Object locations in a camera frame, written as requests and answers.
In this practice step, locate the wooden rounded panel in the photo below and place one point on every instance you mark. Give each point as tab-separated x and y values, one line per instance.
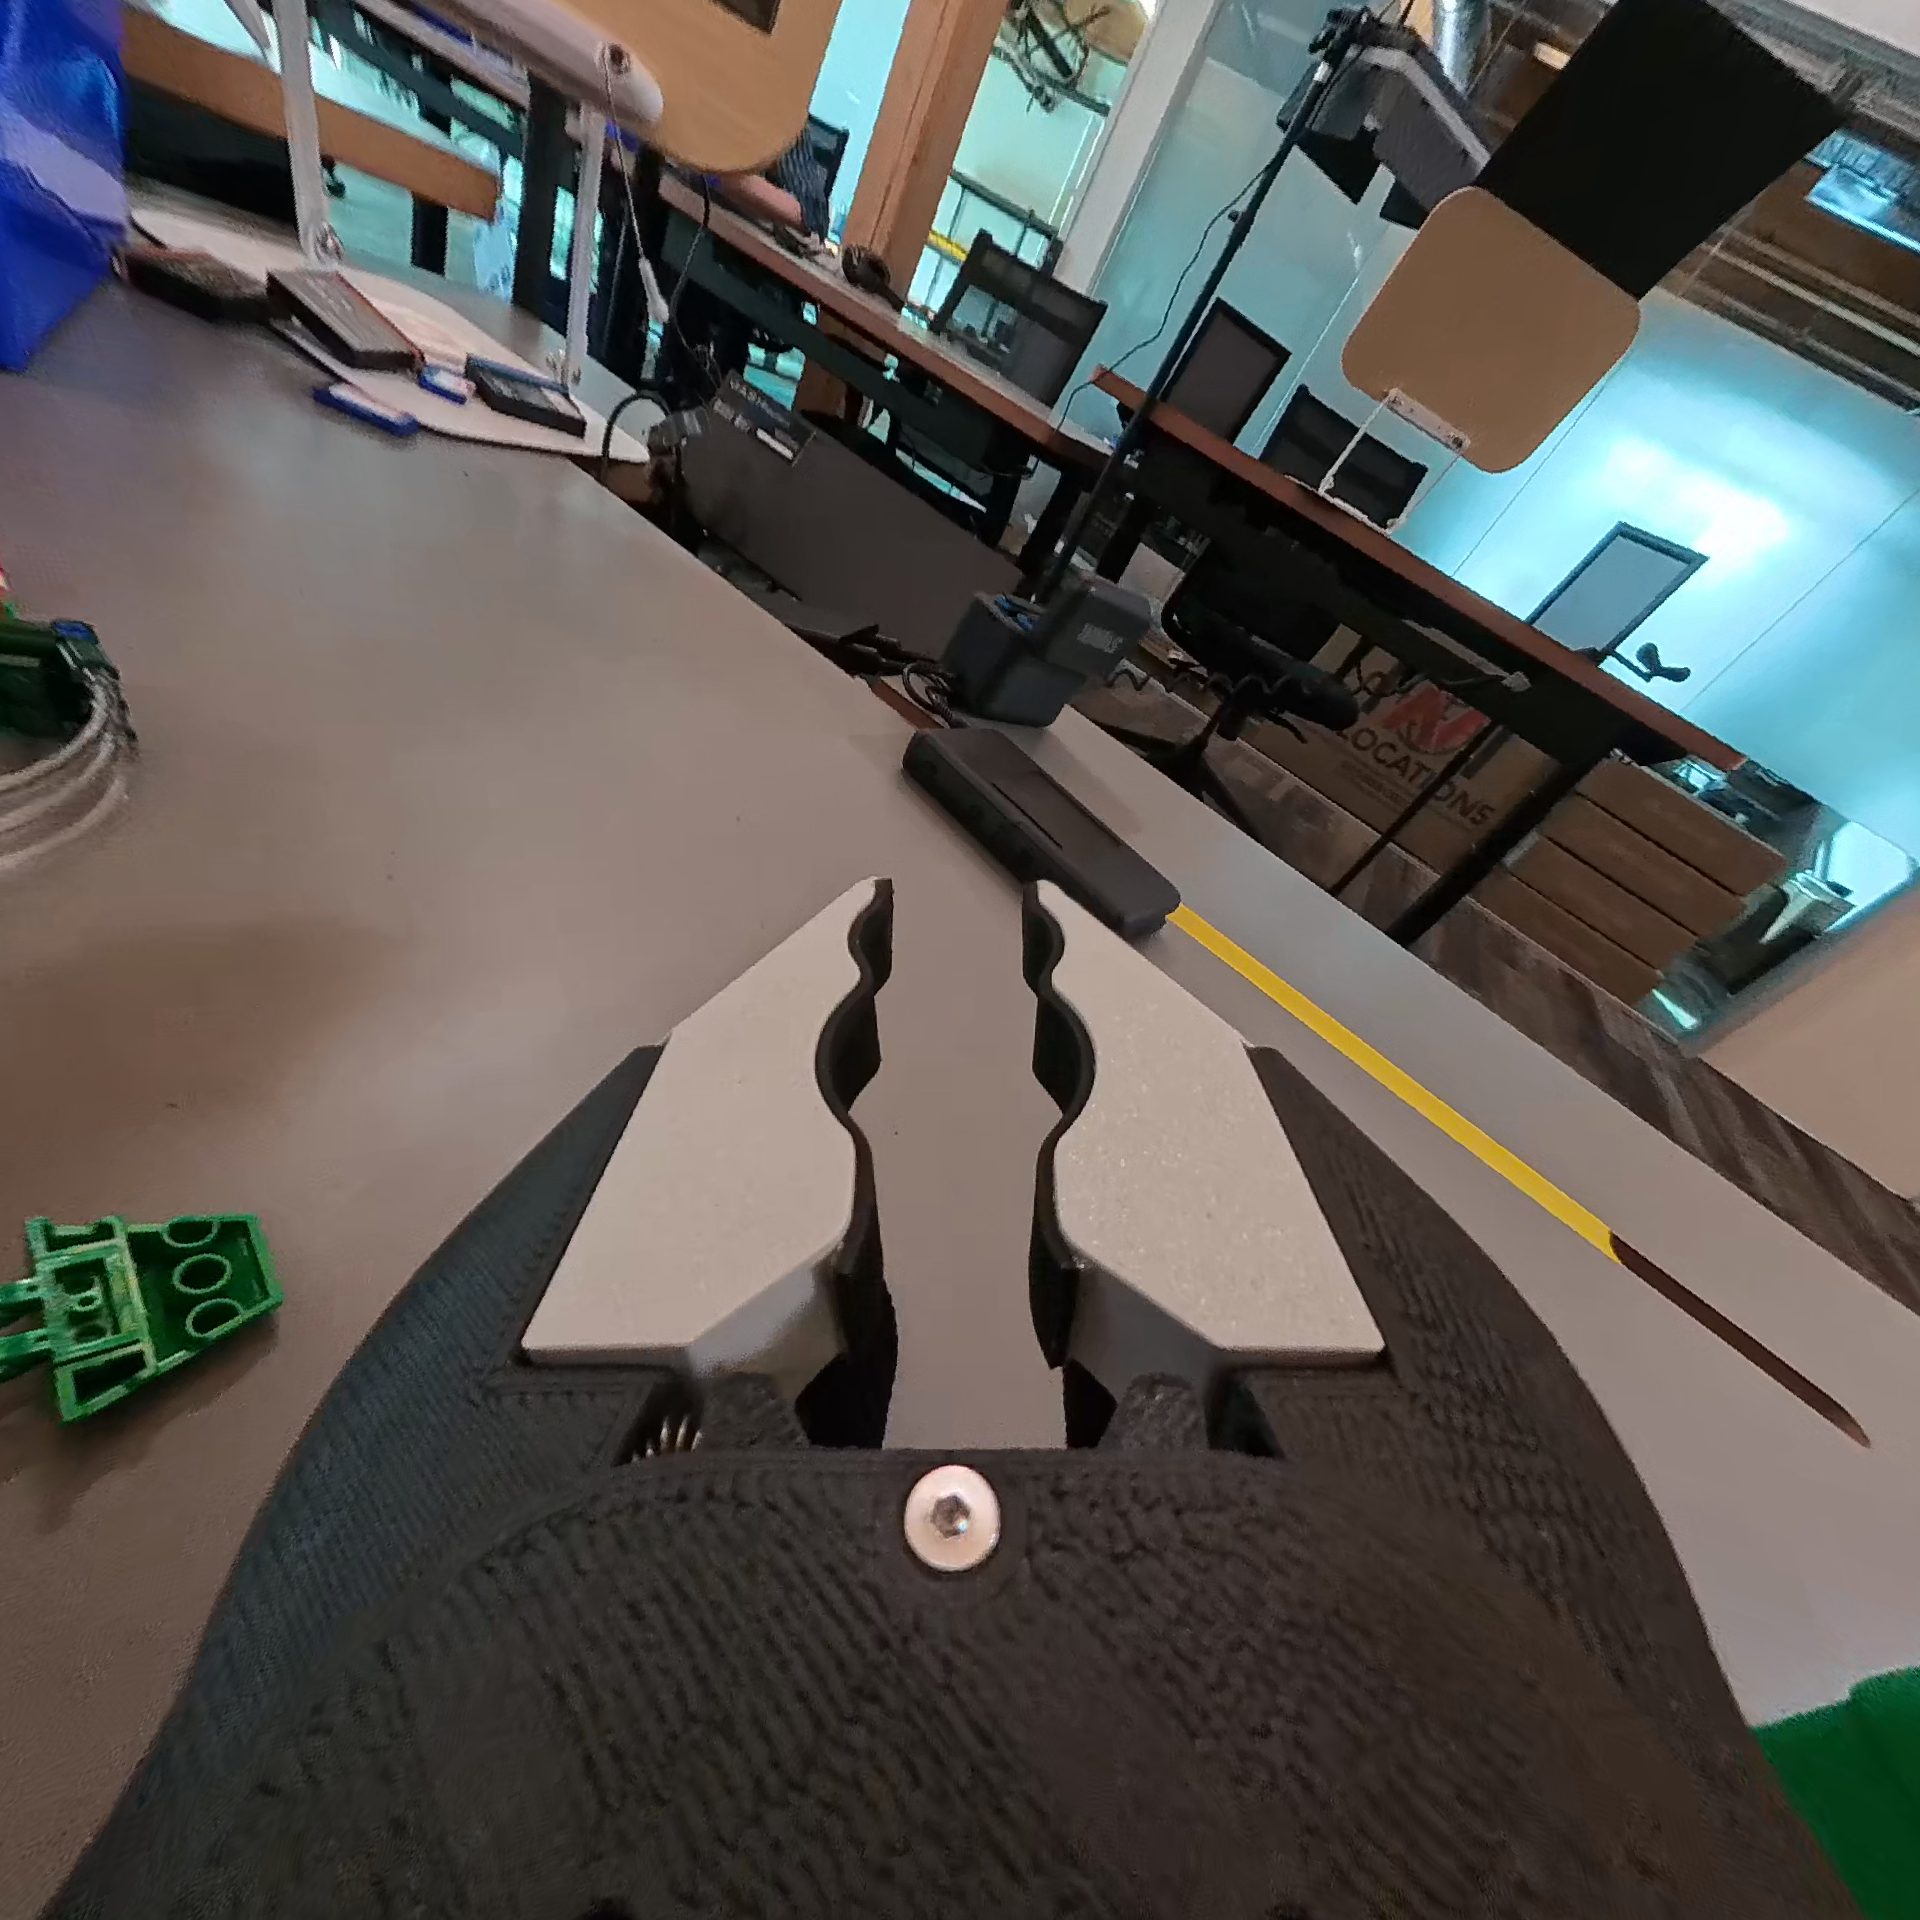
720	77

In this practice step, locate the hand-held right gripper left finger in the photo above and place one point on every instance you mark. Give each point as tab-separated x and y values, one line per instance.
704	1185

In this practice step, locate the black phone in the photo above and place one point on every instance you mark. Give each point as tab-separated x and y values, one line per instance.
1035	827

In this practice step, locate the items on white mat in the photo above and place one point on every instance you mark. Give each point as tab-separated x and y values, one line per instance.
434	324

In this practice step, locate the green lego stem assembly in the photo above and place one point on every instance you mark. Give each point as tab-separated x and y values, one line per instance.
37	676

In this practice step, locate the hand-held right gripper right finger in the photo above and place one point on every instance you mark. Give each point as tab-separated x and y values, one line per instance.
1200	1185

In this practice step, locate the grey framed monitor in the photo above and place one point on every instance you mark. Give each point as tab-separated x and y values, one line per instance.
1621	594

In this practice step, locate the black square panel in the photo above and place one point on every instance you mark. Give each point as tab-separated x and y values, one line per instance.
1665	135

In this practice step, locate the beige rounded board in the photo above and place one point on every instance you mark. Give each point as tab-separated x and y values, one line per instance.
1492	324

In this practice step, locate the small black box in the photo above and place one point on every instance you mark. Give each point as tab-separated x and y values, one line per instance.
523	399

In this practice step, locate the yellow tape strip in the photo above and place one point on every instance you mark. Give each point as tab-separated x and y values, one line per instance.
1394	1079

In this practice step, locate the black tripod stand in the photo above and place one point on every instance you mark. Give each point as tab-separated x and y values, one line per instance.
1185	301

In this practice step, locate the wooden pillar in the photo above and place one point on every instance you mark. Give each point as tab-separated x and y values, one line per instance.
915	166

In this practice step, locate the blue white small card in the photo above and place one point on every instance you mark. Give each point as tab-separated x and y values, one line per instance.
363	407

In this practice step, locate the dark brown tape strip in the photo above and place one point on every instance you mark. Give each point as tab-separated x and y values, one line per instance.
1739	1343

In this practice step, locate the stack of cardboard boxes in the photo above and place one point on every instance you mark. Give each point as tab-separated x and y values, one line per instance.
1604	855

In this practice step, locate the black flat device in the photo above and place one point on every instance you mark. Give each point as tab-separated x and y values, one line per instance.
345	319

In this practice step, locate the black office chair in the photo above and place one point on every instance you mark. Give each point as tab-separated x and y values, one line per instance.
1252	646

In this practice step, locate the long wooden desk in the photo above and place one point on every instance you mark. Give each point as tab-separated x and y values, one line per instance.
1349	518

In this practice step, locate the bright green cloth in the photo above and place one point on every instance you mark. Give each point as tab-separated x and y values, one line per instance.
1851	1801

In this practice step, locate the blue plastic bin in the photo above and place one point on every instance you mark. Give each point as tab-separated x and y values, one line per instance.
52	166

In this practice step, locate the white metal stand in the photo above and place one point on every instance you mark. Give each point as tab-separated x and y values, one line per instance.
593	181

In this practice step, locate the green lego brick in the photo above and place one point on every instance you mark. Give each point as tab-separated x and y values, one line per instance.
143	1306

